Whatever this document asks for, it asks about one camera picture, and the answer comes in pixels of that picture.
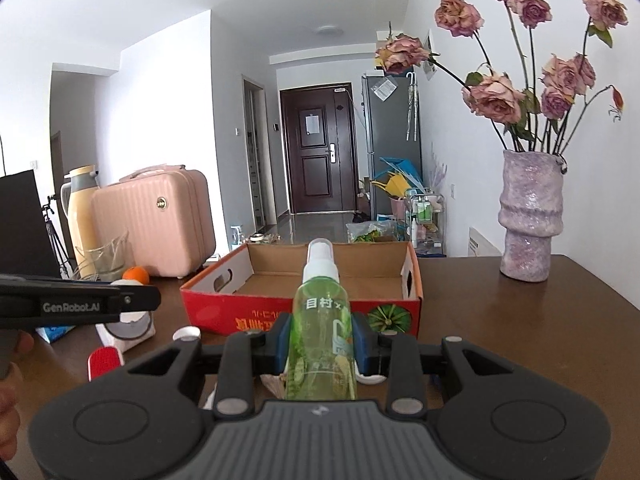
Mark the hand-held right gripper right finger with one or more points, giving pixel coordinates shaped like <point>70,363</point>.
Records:
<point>361,342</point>

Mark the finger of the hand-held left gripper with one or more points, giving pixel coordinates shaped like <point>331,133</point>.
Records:
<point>142,299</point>

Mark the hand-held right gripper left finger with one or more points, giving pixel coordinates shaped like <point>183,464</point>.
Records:
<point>284,332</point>

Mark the white holder with grey roll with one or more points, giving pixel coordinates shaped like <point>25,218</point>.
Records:
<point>125,332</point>

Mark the green spray bottle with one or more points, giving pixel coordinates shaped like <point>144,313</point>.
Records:
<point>320,320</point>

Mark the red cardboard box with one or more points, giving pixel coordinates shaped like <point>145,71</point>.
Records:
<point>240,317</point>

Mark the white bottle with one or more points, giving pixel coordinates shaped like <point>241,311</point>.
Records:
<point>186,331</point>

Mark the red and white lint brush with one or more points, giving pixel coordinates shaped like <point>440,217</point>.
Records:
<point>105,362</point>

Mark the person's left hand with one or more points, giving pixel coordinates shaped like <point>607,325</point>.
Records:
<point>7,420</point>

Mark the orange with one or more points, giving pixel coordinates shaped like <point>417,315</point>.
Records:
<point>136,275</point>

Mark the blue tissue pack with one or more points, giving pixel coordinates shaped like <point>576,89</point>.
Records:
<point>55,333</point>

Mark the clear glass cup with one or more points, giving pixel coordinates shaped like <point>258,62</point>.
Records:
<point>107,260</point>

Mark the pink hard-shell suitcase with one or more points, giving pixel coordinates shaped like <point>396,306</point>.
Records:
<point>160,230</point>

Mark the black paper bag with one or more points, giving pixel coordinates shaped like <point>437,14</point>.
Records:
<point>25,230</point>

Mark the yellow thermos jug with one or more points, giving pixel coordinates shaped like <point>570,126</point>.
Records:
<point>82,220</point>

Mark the black tripod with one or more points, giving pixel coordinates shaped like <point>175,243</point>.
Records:
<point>48,210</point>

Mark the plastic bag of greens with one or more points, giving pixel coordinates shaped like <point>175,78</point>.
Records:
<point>370,232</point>

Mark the black shoes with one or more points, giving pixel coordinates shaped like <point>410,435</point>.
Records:
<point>360,217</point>

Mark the pink bin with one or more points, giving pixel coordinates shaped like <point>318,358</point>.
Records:
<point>398,207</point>

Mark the metal utility cart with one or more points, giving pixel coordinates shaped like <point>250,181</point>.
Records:
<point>425,210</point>

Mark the dark brown entrance door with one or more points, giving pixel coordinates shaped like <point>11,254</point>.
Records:
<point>315,170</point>

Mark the blue and yellow plastic racks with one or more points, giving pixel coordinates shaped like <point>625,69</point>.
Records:
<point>395,180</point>

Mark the pink mottled vase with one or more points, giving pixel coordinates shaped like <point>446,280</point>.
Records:
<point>530,220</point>

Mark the white paper on door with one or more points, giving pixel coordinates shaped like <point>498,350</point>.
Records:
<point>311,125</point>

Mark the grey refrigerator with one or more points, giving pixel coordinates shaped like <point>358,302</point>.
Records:
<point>395,135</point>

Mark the clear folded umbrella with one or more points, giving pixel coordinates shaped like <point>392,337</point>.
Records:
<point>411,110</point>

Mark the paper sheet on refrigerator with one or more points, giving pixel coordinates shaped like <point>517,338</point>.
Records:
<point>385,90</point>

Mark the bunch of dried pink roses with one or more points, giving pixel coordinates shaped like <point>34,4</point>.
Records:
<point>492,97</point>

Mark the round ceiling light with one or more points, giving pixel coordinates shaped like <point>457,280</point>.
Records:
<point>330,30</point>

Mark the grey side door frame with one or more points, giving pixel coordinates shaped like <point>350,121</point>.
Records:
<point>255,160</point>

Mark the white wall panel box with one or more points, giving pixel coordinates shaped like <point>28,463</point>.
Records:
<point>428,55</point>

